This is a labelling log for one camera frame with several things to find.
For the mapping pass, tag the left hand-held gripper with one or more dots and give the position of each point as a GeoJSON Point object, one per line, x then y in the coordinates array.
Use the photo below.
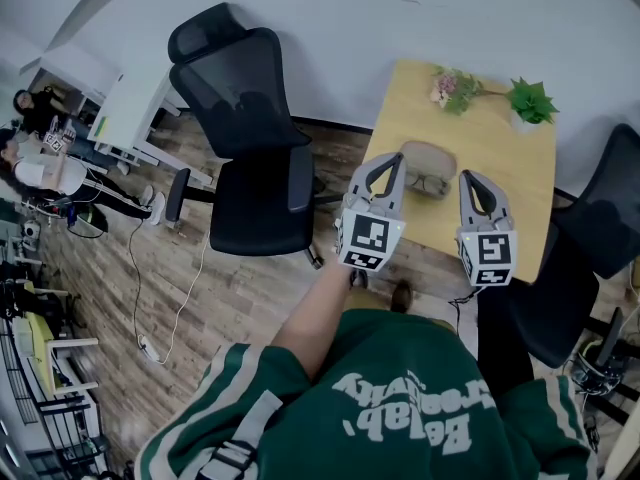
{"type": "Point", "coordinates": [369, 238]}

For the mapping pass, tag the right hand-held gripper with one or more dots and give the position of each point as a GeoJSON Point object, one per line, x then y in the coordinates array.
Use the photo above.
{"type": "Point", "coordinates": [492, 253]}

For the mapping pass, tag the brown glasses case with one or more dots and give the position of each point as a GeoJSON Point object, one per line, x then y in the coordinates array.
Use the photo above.
{"type": "Point", "coordinates": [431, 157]}

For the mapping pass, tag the person's left forearm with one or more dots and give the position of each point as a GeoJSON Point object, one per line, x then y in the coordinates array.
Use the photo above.
{"type": "Point", "coordinates": [310, 318]}

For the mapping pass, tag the dark-framed glasses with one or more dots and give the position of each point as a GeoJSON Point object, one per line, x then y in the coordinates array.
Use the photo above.
{"type": "Point", "coordinates": [427, 183]}

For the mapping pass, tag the person's left shoe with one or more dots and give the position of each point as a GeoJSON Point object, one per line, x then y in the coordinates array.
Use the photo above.
{"type": "Point", "coordinates": [358, 278]}

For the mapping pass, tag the person's shoe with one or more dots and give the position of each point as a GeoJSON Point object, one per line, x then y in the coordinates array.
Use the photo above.
{"type": "Point", "coordinates": [358, 278]}
{"type": "Point", "coordinates": [401, 295]}

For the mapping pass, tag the person's right shoe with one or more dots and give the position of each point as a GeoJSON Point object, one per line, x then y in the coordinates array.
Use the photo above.
{"type": "Point", "coordinates": [401, 295]}

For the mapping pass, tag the green potted plant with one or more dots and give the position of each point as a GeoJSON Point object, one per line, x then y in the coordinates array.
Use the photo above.
{"type": "Point", "coordinates": [531, 102]}

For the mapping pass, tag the black mesh office chair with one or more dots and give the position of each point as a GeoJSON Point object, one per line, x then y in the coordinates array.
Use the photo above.
{"type": "Point", "coordinates": [575, 278]}

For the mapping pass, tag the pink flower bouquet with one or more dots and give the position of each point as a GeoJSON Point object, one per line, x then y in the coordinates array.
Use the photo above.
{"type": "Point", "coordinates": [452, 90]}

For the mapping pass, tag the black mesh chair with headrest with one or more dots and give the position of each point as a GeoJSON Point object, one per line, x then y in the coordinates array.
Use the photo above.
{"type": "Point", "coordinates": [250, 133]}

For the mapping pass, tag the green and white shirt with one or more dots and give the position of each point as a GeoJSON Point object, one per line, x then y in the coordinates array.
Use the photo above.
{"type": "Point", "coordinates": [380, 418]}

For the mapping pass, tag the white desk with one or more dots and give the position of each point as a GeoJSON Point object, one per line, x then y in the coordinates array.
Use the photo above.
{"type": "Point", "coordinates": [132, 103]}

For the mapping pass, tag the white power strip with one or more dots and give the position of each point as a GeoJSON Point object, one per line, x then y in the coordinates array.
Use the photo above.
{"type": "Point", "coordinates": [149, 349]}

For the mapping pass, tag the yellow-green seat white chair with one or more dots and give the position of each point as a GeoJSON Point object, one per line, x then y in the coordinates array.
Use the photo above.
{"type": "Point", "coordinates": [40, 348]}

